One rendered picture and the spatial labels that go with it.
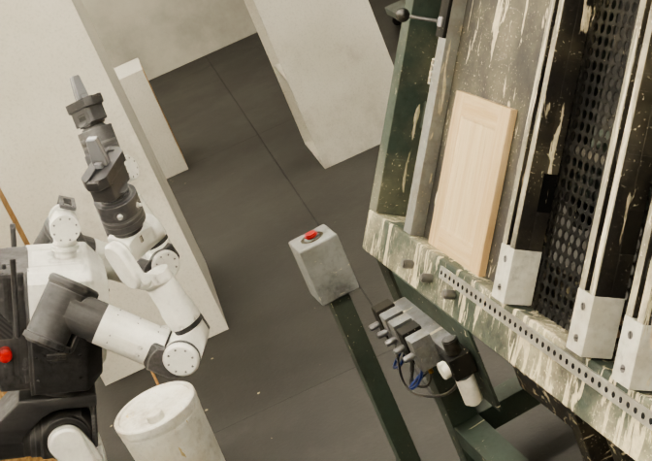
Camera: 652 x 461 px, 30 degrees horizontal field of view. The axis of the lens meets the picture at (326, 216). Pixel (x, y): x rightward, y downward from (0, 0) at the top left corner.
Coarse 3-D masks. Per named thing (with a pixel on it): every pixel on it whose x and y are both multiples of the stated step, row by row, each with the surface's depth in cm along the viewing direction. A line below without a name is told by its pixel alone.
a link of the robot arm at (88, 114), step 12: (96, 96) 298; (72, 108) 302; (84, 108) 299; (96, 108) 300; (84, 120) 300; (96, 120) 300; (84, 132) 299; (96, 132) 299; (108, 132) 301; (84, 144) 300
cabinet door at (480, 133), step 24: (456, 96) 312; (456, 120) 311; (480, 120) 298; (504, 120) 287; (456, 144) 310; (480, 144) 298; (504, 144) 286; (456, 168) 309; (480, 168) 297; (504, 168) 287; (456, 192) 308; (480, 192) 295; (456, 216) 307; (480, 216) 294; (432, 240) 318; (456, 240) 305; (480, 240) 293; (480, 264) 292
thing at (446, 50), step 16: (464, 0) 316; (448, 32) 317; (448, 48) 318; (448, 64) 319; (432, 80) 323; (448, 80) 320; (432, 96) 322; (448, 96) 321; (432, 112) 321; (432, 128) 322; (432, 144) 323; (416, 160) 327; (432, 160) 324; (416, 176) 326; (432, 176) 325; (416, 192) 325; (416, 208) 326; (416, 224) 327
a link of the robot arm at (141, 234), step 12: (144, 216) 245; (108, 228) 243; (120, 228) 242; (132, 228) 243; (144, 228) 247; (156, 228) 250; (108, 240) 248; (120, 240) 245; (132, 240) 245; (144, 240) 247; (156, 240) 251; (132, 252) 246; (144, 252) 249
